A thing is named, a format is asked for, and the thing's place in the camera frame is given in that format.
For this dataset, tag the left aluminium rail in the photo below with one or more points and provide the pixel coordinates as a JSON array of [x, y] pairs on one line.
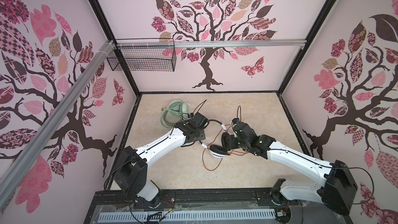
[[19, 168]]

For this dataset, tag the black wire mesh basket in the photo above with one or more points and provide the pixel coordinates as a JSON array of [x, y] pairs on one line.
[[143, 54]]

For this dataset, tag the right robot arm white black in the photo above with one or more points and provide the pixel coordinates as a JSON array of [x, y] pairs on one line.
[[331, 183]]

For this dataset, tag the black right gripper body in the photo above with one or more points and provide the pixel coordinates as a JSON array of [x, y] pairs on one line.
[[243, 144]]

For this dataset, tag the rear aluminium rail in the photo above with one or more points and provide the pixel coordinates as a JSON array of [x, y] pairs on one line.
[[211, 43]]

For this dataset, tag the white slotted cable duct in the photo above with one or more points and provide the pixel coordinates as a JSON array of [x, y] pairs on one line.
[[185, 216]]

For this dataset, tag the mint green headphones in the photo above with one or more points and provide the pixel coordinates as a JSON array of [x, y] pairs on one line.
[[175, 112]]

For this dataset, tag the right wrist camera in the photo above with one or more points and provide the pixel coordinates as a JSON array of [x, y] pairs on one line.
[[235, 121]]

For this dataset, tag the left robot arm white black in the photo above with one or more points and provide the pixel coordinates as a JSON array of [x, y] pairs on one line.
[[130, 173]]

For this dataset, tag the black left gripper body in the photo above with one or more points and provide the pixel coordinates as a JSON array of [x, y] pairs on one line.
[[200, 136]]

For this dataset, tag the aluminium rail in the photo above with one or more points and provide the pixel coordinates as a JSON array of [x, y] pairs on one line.
[[19, 168], [211, 43]]

